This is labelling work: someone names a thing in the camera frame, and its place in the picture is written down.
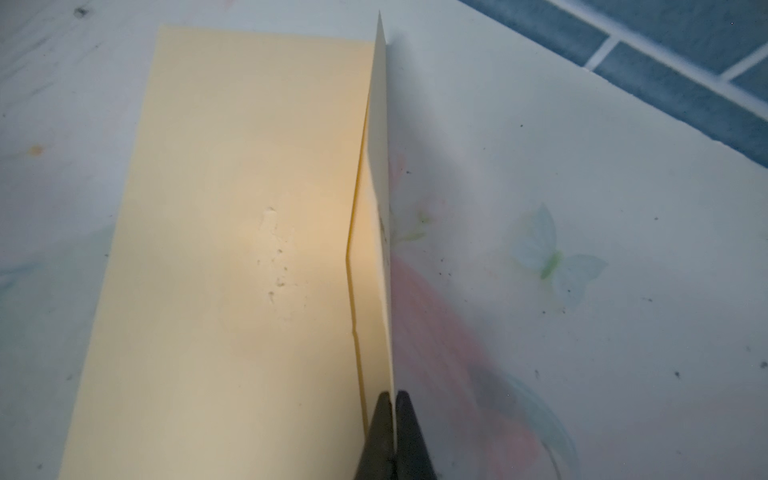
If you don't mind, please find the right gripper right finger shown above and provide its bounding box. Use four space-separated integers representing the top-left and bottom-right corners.
394 390 437 480

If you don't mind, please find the yellow envelope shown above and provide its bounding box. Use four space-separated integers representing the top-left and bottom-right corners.
60 27 393 479

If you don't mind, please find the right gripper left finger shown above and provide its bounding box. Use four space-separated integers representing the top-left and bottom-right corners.
353 392 395 480

